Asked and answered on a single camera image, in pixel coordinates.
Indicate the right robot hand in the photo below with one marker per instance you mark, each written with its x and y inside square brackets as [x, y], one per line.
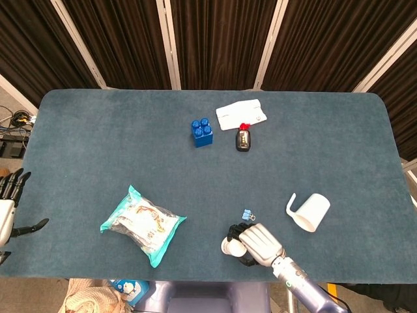
[257, 243]

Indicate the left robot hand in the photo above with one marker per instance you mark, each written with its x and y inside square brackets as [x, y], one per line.
[6, 212]

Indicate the purple robot base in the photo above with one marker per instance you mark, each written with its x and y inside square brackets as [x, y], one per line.
[203, 296]

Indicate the blue binder clip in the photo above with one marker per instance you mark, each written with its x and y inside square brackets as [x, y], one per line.
[247, 215]

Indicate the black power box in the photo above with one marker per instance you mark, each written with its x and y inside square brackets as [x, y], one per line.
[11, 146]

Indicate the blue table mat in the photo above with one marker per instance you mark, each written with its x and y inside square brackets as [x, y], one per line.
[208, 163]

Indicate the black bottle with red cap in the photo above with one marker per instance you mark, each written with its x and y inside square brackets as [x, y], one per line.
[243, 137]

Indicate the teal snack package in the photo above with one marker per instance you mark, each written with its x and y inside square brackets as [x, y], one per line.
[143, 226]

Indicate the beige knitted cloth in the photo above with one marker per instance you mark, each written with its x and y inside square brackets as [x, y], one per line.
[92, 298]

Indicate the blue building block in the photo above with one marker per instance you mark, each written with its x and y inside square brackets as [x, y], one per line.
[202, 132]

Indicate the white folded cloth pouch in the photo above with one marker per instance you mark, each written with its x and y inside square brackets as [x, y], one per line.
[240, 114]

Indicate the blue printed package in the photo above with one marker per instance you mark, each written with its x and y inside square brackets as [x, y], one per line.
[130, 289]

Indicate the black pleated curtain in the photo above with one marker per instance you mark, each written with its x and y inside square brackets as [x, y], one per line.
[215, 42]

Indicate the white curtain frame post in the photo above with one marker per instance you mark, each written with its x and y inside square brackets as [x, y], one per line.
[16, 94]
[384, 55]
[79, 44]
[169, 44]
[270, 44]

